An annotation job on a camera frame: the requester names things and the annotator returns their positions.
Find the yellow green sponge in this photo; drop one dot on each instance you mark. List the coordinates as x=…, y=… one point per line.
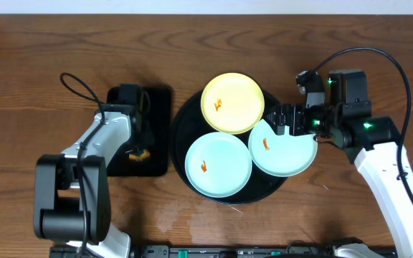
x=140, y=155

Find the black round tray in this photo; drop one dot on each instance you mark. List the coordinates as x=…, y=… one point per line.
x=188, y=125

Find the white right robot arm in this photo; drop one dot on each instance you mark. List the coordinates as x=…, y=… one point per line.
x=372, y=144

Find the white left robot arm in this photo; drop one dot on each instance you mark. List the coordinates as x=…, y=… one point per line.
x=72, y=199

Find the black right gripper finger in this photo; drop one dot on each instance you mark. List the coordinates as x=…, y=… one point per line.
x=273, y=117
x=279, y=129

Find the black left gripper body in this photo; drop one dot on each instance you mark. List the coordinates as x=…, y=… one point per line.
x=140, y=134

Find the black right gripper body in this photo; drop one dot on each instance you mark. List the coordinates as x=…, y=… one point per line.
x=317, y=120

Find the mint plate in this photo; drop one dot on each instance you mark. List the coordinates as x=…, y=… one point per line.
x=281, y=155
x=218, y=165

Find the yellow plate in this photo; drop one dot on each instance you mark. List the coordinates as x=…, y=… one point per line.
x=232, y=103

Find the black rectangular tray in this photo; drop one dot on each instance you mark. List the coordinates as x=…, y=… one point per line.
x=157, y=101

